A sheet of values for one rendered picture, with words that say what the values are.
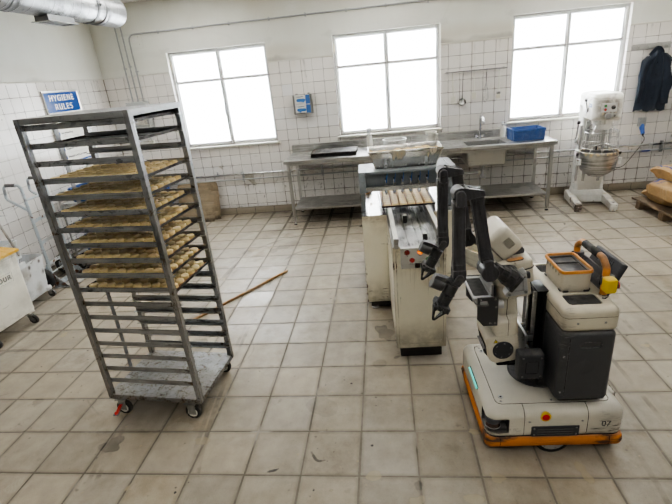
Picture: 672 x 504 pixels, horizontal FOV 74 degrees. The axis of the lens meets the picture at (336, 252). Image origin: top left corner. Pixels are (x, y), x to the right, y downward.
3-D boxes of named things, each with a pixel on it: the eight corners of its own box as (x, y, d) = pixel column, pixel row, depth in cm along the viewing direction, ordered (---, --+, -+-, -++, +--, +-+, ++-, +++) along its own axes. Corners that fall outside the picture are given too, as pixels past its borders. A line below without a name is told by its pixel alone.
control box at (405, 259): (400, 267, 285) (400, 247, 279) (438, 264, 283) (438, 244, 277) (401, 269, 281) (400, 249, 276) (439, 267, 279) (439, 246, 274)
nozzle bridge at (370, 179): (361, 204, 375) (358, 164, 363) (448, 198, 369) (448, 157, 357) (361, 216, 345) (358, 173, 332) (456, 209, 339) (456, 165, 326)
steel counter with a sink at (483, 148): (291, 226, 610) (279, 134, 564) (300, 210, 674) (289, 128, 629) (551, 210, 569) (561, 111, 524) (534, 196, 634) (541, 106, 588)
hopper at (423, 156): (368, 164, 360) (367, 146, 355) (438, 158, 356) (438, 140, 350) (369, 171, 333) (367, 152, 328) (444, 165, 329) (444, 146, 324)
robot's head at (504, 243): (512, 231, 225) (492, 211, 222) (526, 246, 206) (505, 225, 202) (490, 250, 230) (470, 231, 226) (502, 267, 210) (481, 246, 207)
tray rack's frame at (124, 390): (236, 364, 315) (181, 101, 249) (203, 416, 269) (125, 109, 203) (156, 361, 329) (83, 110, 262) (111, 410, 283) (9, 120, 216)
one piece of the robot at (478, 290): (491, 299, 244) (492, 263, 236) (506, 326, 219) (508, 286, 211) (461, 300, 246) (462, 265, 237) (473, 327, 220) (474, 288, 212)
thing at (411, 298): (390, 309, 375) (385, 207, 342) (431, 306, 373) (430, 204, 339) (397, 359, 311) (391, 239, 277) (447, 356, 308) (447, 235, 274)
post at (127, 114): (204, 400, 270) (131, 108, 207) (202, 404, 268) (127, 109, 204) (200, 400, 271) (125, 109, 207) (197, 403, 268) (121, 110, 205)
